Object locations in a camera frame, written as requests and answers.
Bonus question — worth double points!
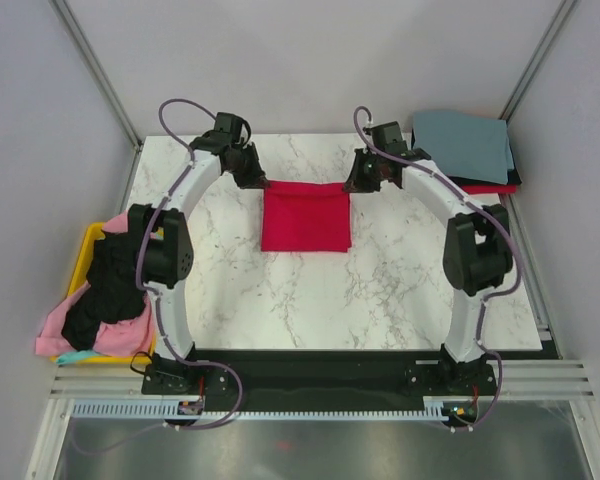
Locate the teal cloth in bin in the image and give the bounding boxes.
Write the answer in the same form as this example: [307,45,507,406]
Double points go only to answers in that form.
[54,350,98,365]

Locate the yellow plastic bin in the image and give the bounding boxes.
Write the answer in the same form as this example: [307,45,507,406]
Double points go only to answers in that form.
[49,222,159,364]

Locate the crimson red t-shirt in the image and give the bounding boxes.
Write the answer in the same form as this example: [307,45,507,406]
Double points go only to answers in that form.
[261,181,352,253]

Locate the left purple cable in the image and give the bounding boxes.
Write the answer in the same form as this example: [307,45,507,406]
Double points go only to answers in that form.
[134,98,246,431]

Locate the folded grey-blue t-shirt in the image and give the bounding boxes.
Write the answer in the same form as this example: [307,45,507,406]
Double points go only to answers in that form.
[412,110,514,186]

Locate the pink t-shirt in bin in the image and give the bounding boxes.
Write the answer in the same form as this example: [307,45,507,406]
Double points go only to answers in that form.
[33,212,157,357]

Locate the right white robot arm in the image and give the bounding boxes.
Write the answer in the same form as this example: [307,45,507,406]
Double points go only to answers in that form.
[343,122,521,396]

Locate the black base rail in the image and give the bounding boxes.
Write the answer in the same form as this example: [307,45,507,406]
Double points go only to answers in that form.
[139,348,499,416]

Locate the folded red t-shirt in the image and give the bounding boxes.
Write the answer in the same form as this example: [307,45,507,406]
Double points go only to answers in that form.
[462,185,517,195]

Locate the white slotted cable duct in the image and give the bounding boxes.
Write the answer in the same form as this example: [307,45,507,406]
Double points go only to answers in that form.
[71,397,449,422]

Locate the black t-shirt in bin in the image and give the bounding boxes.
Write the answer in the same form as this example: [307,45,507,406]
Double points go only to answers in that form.
[61,232,146,351]

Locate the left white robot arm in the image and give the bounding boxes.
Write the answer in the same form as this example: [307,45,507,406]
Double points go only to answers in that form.
[127,112,268,395]

